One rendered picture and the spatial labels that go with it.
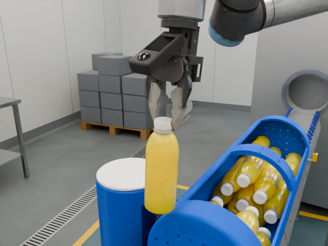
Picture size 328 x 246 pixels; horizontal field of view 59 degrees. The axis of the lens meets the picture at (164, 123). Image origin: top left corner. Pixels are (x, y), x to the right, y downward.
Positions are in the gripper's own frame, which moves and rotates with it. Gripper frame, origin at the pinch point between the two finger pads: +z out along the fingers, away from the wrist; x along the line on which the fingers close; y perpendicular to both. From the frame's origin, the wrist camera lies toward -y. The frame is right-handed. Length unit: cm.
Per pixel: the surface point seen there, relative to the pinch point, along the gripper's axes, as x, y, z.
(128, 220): 31, 30, 52
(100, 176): 47, 30, 38
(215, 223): -12.8, 3.3, 19.4
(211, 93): 210, 493, 68
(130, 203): 31, 30, 44
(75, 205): 166, 117, 138
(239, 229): -17.2, 6.7, 20.6
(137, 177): 34, 38, 37
